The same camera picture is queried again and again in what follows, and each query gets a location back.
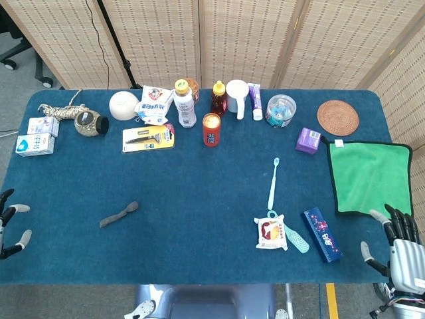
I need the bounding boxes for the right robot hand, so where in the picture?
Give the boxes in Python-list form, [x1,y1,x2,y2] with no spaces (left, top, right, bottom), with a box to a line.
[361,203,425,295]

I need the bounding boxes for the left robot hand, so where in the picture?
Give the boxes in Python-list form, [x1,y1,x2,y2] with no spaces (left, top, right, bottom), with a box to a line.
[0,188,33,261]

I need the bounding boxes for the blurred grey stick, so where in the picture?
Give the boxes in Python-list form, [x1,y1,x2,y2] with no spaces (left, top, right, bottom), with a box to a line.
[99,201,139,229]

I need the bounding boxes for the white carton blue print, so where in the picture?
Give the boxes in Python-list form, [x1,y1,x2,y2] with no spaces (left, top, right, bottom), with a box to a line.
[15,133,56,158]

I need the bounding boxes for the long dark blue box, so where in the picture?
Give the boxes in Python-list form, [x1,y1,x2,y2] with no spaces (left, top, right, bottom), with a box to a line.
[300,207,343,264]

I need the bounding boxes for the green microfibre cloth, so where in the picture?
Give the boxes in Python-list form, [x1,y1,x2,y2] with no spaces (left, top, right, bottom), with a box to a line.
[320,135,414,224]

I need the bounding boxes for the white box purple print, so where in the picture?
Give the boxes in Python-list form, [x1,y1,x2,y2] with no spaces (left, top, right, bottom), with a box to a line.
[27,116,60,138]

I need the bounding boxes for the mint green brush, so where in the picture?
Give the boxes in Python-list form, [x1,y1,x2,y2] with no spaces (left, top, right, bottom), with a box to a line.
[267,209,310,255]

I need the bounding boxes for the glass jar black lid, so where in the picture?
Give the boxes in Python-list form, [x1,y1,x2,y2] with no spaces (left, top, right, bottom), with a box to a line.
[74,110,110,138]

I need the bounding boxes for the white snack packet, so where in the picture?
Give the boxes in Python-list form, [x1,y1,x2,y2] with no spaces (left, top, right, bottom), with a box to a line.
[254,214,289,251]

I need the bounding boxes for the light blue toothbrush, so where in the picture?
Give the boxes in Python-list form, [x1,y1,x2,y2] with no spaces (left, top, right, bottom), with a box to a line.
[267,158,281,211]

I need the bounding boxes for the small purple box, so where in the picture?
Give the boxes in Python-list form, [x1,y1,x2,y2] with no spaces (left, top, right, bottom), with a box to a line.
[295,127,322,156]

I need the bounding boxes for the black office chair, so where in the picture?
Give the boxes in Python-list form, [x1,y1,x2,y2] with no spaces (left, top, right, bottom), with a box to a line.
[0,3,54,89]

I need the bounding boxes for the round rattan coaster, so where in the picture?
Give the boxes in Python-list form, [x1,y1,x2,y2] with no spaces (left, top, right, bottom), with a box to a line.
[317,100,360,136]

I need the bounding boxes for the razor in yellow blister pack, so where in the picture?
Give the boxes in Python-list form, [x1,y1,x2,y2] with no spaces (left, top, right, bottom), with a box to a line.
[122,123,176,154]

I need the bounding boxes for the white bowl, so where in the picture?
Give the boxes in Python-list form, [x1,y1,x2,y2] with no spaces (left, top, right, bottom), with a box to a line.
[108,90,140,121]

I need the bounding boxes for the white food bag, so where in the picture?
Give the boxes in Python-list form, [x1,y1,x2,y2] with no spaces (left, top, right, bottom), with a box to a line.
[133,85,175,126]

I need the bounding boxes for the clear plastic jar of clips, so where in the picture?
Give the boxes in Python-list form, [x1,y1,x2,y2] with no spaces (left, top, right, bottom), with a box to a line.
[265,94,298,128]

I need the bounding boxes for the blue felt table cover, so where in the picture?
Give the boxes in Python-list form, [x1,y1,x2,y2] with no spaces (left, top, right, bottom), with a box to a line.
[0,88,425,286]

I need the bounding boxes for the blue-grey robot torso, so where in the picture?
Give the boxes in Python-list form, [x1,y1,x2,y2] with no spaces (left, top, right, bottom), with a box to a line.
[124,284,290,319]

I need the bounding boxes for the white drink bottle yellow cap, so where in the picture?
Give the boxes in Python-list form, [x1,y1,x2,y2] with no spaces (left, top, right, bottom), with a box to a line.
[173,78,197,128]

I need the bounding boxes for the black tripod stand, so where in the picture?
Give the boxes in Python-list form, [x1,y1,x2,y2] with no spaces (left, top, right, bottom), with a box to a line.
[96,0,142,90]

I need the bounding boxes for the purple toothpaste tube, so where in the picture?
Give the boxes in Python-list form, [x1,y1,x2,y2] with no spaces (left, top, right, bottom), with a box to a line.
[247,82,264,122]

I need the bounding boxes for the red soda can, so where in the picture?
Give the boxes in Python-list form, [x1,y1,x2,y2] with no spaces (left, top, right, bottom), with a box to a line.
[202,112,222,148]

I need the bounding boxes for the small brown jar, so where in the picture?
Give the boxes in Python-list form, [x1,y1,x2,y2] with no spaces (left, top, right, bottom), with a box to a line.
[185,77,201,106]

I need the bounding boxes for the white mug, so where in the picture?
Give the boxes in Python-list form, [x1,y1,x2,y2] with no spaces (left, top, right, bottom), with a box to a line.
[225,79,250,120]

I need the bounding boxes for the honey bottle yellow cap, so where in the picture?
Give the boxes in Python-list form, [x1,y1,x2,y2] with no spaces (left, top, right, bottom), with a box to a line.
[211,80,228,118]

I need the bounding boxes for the bamboo folding screen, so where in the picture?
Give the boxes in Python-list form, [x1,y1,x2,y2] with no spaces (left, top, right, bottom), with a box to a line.
[0,0,425,213]

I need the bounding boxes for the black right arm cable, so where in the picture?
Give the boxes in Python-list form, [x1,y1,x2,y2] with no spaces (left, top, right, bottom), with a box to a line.
[369,298,396,317]

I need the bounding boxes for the coiled rope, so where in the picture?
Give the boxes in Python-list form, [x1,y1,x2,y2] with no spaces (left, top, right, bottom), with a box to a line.
[37,88,90,121]

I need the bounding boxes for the thin black hanging cable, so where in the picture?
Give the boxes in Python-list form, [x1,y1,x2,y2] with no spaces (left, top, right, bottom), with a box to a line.
[84,0,112,89]

